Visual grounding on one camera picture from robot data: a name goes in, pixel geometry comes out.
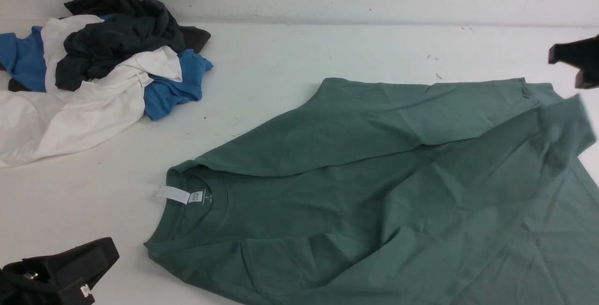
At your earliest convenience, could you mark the blue shirt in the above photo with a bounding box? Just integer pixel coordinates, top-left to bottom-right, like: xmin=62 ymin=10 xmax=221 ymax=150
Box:
xmin=0 ymin=14 xmax=214 ymax=121

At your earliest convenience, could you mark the dark grey shirt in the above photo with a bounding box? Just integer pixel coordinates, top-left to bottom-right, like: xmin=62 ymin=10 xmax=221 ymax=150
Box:
xmin=1 ymin=0 xmax=211 ymax=92

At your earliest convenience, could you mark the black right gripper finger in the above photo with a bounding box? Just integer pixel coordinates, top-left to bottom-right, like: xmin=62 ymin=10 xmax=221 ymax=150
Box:
xmin=548 ymin=36 xmax=599 ymax=70
xmin=575 ymin=70 xmax=599 ymax=90

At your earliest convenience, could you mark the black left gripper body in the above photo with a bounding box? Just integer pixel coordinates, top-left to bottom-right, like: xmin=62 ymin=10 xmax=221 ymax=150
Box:
xmin=1 ymin=260 xmax=71 ymax=305

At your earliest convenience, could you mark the white shirt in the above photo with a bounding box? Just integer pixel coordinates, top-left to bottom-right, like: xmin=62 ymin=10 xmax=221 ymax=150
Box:
xmin=0 ymin=15 xmax=182 ymax=168

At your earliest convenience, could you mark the green long-sleeve top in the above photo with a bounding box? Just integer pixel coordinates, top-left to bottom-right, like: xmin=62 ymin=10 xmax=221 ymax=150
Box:
xmin=145 ymin=78 xmax=598 ymax=305

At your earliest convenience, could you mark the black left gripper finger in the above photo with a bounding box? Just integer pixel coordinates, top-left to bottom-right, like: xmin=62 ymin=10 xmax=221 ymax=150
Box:
xmin=57 ymin=283 xmax=95 ymax=305
xmin=24 ymin=237 xmax=120 ymax=288

